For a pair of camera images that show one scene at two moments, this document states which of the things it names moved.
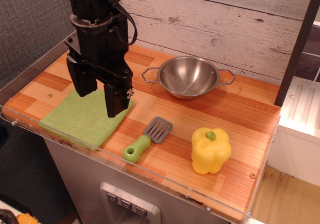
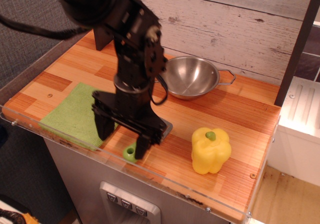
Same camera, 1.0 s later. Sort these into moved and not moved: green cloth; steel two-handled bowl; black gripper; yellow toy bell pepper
Moved: black gripper
Not moved: steel two-handled bowl; yellow toy bell pepper; green cloth
